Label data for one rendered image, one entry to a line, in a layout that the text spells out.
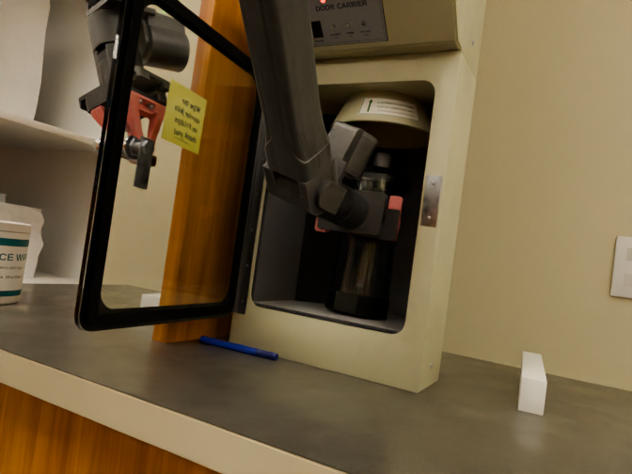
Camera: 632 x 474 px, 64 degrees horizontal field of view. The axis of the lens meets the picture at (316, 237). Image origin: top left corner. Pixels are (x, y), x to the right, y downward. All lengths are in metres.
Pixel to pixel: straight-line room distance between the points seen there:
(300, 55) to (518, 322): 0.77
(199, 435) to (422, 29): 0.57
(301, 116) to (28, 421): 0.50
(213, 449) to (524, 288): 0.77
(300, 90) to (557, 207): 0.72
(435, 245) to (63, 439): 0.52
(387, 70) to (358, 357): 0.42
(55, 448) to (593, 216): 0.97
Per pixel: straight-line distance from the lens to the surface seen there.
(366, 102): 0.81
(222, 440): 0.50
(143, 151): 0.61
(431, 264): 0.70
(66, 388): 0.64
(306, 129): 0.55
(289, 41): 0.50
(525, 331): 1.12
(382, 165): 0.85
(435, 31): 0.74
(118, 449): 0.64
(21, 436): 0.77
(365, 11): 0.77
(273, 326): 0.81
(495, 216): 1.13
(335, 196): 0.62
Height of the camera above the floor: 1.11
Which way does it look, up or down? 2 degrees up
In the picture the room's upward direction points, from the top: 8 degrees clockwise
